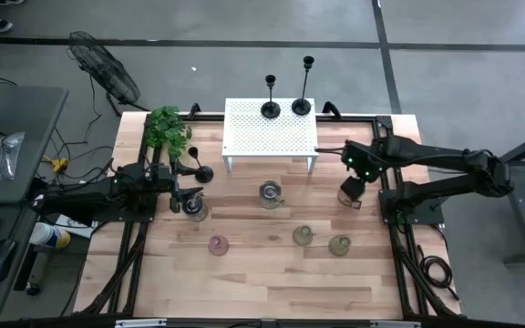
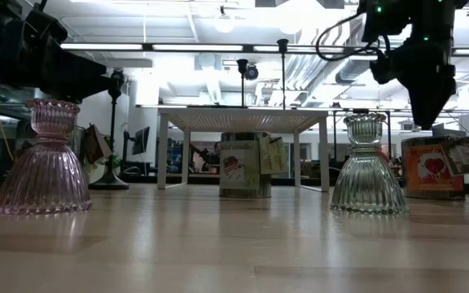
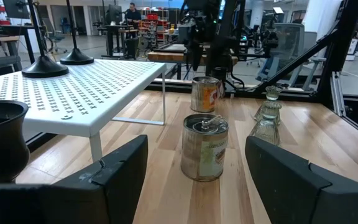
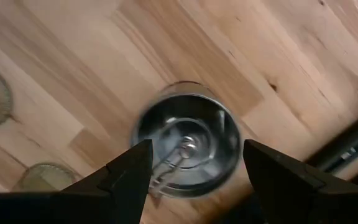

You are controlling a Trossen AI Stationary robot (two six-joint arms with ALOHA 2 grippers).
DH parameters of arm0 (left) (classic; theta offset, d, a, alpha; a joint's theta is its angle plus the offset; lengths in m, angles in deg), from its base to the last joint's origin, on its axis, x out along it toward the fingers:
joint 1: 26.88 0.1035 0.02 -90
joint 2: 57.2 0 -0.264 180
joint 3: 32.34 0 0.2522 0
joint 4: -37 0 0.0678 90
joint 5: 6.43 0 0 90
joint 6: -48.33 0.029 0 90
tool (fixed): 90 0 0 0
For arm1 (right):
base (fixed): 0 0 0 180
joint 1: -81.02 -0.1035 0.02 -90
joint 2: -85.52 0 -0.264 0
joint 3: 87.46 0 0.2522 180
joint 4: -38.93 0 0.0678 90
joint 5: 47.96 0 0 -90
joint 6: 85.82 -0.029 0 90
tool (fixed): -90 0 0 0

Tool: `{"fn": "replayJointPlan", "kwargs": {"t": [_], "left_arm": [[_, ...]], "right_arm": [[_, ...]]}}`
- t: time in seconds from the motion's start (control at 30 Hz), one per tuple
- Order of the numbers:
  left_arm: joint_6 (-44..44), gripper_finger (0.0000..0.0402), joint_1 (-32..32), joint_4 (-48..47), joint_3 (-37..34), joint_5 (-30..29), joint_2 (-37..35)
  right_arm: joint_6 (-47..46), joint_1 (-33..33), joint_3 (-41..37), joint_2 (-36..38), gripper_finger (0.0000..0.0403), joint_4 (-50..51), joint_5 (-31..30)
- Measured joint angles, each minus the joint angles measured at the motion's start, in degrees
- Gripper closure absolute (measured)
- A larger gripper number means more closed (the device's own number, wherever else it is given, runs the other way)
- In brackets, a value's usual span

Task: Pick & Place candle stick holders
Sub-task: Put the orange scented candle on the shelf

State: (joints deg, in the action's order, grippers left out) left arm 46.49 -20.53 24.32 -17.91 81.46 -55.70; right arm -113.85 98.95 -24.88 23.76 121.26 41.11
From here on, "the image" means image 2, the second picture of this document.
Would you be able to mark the pink glass candle holder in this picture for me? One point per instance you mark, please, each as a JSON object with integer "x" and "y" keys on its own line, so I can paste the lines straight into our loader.
{"x": 43, "y": 175}

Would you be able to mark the clear glass candle holder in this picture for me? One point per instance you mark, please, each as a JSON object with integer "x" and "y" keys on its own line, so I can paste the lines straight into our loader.
{"x": 366, "y": 179}

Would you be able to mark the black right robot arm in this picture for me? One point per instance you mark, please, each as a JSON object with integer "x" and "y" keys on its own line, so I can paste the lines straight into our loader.
{"x": 422, "y": 16}

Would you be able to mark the black ceiling spotlight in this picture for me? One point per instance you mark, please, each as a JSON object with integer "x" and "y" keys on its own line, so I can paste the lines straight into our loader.
{"x": 251, "y": 72}

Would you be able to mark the tall black candlestick holder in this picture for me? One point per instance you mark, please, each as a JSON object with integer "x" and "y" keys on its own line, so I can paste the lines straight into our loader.
{"x": 283, "y": 45}

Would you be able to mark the green leafy plant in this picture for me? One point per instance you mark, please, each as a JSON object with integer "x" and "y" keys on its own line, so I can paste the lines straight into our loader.
{"x": 111, "y": 163}

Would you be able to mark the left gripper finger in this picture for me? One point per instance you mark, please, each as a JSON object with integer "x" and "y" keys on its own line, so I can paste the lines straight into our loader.
{"x": 75, "y": 77}

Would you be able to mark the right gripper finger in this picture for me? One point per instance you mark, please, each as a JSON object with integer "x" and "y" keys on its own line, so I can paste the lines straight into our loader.
{"x": 428, "y": 101}

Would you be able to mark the person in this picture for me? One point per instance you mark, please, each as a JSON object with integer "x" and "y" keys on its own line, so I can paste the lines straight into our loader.
{"x": 214, "y": 151}
{"x": 383, "y": 156}

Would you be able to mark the small monitor on arm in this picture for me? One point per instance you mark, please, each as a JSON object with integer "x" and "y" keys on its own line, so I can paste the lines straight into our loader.
{"x": 141, "y": 140}

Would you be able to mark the round pendant lamp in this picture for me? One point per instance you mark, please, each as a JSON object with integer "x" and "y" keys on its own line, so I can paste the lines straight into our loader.
{"x": 224, "y": 22}

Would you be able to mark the long ceiling light bar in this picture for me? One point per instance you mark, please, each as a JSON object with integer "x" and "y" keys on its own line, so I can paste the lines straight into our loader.
{"x": 104, "y": 46}

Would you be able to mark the medium black candlestick holder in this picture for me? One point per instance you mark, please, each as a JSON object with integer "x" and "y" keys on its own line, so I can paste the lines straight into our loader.
{"x": 108, "y": 182}

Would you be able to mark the black aluminium table frame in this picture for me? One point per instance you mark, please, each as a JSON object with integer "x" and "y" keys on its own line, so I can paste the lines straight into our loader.
{"x": 202, "y": 179}

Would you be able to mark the white perforated metal shelf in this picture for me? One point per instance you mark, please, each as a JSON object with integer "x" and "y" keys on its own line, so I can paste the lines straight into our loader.
{"x": 238, "y": 120}

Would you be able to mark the green label candle jar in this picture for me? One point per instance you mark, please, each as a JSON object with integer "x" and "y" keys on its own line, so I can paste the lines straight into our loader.
{"x": 240, "y": 167}

